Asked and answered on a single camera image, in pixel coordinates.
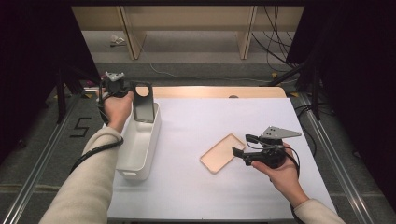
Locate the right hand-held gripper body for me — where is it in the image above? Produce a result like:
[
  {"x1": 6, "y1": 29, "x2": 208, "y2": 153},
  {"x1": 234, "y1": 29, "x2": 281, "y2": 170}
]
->
[{"x1": 242, "y1": 125, "x2": 303, "y2": 170}]

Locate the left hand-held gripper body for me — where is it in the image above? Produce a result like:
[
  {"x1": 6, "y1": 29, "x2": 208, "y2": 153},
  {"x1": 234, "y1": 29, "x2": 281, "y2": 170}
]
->
[{"x1": 100, "y1": 71, "x2": 133, "y2": 98}]

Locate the beige phone case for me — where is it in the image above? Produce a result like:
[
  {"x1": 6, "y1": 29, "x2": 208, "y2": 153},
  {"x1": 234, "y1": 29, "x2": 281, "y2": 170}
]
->
[{"x1": 199, "y1": 133, "x2": 247, "y2": 175}]

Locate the long white plastic container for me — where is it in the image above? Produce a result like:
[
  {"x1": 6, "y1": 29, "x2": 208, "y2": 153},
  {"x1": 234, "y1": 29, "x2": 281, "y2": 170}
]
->
[{"x1": 115, "y1": 102, "x2": 162, "y2": 182}]

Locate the person's left hand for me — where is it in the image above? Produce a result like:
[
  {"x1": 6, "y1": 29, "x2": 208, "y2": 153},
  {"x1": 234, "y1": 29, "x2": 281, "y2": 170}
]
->
[{"x1": 102, "y1": 91, "x2": 135, "y2": 134}]

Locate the person's right hand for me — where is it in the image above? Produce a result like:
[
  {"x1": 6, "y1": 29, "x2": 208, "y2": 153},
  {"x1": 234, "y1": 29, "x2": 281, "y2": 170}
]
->
[{"x1": 251, "y1": 142, "x2": 310, "y2": 208}]

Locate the pink packet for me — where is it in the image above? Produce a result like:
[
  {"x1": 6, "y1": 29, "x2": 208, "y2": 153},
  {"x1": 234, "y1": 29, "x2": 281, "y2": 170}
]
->
[{"x1": 85, "y1": 78, "x2": 102, "y2": 89}]

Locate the crumpled white paper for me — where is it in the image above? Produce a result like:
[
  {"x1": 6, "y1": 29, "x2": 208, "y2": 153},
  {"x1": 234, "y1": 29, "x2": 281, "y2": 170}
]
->
[{"x1": 109, "y1": 34, "x2": 127, "y2": 48}]

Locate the black metal stand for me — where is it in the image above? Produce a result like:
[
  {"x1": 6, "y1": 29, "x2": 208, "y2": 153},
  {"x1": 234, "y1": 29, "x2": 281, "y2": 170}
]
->
[
  {"x1": 267, "y1": 61, "x2": 322, "y2": 121},
  {"x1": 55, "y1": 65, "x2": 106, "y2": 125}
]

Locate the white table mat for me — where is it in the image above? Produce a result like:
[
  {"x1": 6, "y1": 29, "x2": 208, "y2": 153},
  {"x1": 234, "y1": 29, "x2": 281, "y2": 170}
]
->
[{"x1": 106, "y1": 97, "x2": 339, "y2": 220}]

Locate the black curtain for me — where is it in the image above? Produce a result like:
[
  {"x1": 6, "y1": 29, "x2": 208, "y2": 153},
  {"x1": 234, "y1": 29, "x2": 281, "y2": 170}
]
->
[
  {"x1": 285, "y1": 0, "x2": 396, "y2": 204},
  {"x1": 0, "y1": 0, "x2": 101, "y2": 164}
]

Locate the light wooden desk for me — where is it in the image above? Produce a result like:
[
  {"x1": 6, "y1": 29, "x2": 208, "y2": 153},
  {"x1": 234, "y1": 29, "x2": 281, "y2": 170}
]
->
[{"x1": 71, "y1": 5, "x2": 304, "y2": 61}]

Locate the thin black floor cable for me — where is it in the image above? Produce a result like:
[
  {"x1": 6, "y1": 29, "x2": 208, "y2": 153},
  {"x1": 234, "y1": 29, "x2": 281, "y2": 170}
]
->
[{"x1": 293, "y1": 104, "x2": 319, "y2": 158}]

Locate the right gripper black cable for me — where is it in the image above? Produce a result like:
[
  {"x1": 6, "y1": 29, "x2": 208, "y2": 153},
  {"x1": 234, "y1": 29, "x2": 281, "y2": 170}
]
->
[{"x1": 246, "y1": 136, "x2": 302, "y2": 185}]

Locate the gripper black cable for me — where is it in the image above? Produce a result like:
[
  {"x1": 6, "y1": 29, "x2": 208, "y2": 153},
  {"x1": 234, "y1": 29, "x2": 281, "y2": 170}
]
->
[
  {"x1": 246, "y1": 136, "x2": 302, "y2": 185},
  {"x1": 69, "y1": 92, "x2": 125, "y2": 175}
]

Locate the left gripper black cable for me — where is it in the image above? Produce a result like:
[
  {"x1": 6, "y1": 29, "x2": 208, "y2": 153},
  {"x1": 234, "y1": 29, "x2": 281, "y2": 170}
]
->
[{"x1": 69, "y1": 92, "x2": 125, "y2": 175}]

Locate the metal floor rail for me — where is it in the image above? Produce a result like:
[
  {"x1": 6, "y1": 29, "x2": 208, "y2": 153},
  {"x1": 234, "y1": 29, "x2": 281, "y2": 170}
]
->
[
  {"x1": 1, "y1": 92, "x2": 82, "y2": 224},
  {"x1": 298, "y1": 92, "x2": 375, "y2": 224}
]

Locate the bundle of black cables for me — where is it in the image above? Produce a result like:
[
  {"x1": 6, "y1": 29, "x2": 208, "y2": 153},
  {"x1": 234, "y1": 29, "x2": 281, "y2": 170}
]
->
[{"x1": 251, "y1": 6, "x2": 301, "y2": 73}]

